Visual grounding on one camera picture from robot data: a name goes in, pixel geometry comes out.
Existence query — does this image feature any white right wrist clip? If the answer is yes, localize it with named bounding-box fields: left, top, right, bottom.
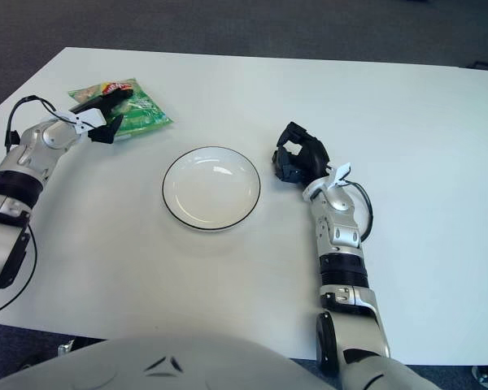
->
left=327, top=162, right=354, bottom=189

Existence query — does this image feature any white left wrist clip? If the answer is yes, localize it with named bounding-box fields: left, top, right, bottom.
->
left=67, top=108, right=107, bottom=135

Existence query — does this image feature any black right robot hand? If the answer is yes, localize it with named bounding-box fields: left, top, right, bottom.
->
left=271, top=120, right=331, bottom=184

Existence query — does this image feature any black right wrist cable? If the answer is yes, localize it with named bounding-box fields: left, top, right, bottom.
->
left=347, top=182, right=374, bottom=245

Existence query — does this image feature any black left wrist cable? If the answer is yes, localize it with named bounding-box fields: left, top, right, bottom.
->
left=6, top=95, right=72, bottom=147

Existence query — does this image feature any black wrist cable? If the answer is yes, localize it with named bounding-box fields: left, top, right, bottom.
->
left=347, top=182, right=374, bottom=245
left=6, top=95, right=72, bottom=147

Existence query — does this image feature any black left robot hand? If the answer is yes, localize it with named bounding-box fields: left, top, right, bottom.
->
left=68, top=89, right=135, bottom=145

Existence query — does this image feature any white plate black rim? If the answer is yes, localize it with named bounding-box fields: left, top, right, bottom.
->
left=162, top=145, right=262, bottom=233

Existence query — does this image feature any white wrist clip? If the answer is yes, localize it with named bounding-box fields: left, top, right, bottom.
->
left=327, top=162, right=354, bottom=189
left=67, top=108, right=107, bottom=135

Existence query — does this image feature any grey robot torso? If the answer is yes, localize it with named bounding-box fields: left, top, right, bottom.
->
left=0, top=335, right=342, bottom=390

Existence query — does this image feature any green chips snack bag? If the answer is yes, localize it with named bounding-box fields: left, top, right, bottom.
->
left=68, top=77, right=175, bottom=139

